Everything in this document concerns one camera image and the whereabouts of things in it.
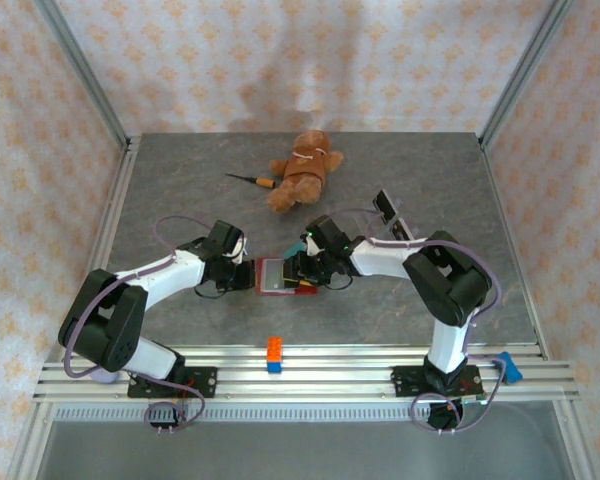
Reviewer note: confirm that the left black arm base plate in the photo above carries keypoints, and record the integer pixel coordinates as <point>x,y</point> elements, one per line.
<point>202,382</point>

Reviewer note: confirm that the red leather card holder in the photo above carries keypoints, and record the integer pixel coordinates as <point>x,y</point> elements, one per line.
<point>274,276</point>

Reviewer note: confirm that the purple round putty blob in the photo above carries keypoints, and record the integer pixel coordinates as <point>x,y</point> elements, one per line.
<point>105,376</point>

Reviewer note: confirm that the aluminium frame post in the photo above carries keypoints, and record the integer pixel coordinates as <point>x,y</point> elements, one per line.
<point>82,72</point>
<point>525,70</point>

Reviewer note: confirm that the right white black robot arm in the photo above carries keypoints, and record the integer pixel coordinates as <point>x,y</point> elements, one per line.
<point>455,290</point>

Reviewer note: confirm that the blue bone-shaped toy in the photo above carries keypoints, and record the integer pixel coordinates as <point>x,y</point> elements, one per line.
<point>507,367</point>

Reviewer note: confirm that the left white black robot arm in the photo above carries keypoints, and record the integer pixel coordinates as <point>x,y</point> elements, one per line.
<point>155,275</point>

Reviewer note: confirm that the teal card with black stripe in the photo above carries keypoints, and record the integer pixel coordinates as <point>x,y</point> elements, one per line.
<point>295,248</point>

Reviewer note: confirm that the clear plastic card case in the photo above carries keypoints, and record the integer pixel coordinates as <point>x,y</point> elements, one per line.
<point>405,225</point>

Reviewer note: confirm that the aluminium table edge rail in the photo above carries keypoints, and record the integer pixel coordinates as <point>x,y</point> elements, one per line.
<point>112,220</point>
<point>510,210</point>

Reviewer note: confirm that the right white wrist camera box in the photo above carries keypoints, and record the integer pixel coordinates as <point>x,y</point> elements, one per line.
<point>312,246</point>

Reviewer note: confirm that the orange black screwdriver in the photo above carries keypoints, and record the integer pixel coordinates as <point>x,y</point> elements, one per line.
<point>265,181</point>

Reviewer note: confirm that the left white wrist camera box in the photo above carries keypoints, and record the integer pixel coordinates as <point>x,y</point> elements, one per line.
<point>239,249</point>

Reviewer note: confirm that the aluminium mounting rail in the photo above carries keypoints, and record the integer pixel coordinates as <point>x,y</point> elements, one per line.
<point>330,381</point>

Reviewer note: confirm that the black power connector box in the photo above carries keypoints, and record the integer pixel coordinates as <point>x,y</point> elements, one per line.
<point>161,416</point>
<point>445,416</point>

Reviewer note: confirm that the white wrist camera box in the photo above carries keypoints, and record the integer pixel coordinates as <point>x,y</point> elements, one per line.
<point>239,249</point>
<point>312,246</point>

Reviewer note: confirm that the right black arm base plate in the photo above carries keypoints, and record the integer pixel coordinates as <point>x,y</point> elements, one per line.
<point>410,382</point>

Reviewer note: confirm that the brown teddy bear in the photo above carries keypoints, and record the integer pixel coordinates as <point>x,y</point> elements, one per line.
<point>302,175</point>

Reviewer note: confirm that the orange and blue toy brick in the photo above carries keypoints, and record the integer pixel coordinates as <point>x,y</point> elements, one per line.
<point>274,352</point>

